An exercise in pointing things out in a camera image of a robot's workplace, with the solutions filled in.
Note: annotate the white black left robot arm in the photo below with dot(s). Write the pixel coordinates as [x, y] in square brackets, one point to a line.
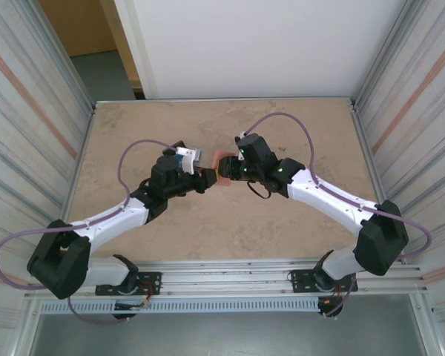
[111, 222]

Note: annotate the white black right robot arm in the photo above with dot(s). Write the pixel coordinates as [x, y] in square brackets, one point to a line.
[333, 200]

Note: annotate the blue credit card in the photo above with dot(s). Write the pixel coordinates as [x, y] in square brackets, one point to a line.
[178, 160]

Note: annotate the white partition board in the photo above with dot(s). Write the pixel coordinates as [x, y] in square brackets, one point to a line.
[244, 44]

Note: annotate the translucent corrugated side panel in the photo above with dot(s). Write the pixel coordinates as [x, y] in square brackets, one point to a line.
[422, 111]
[22, 130]

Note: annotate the brown wooden panel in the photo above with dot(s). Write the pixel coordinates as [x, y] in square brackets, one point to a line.
[78, 26]

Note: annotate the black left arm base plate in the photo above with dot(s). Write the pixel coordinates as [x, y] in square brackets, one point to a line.
[150, 277]

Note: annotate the aluminium mounting rail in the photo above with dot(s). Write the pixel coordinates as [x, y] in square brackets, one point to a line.
[226, 276]

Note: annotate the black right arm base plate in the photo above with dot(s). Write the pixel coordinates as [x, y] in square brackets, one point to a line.
[300, 278]

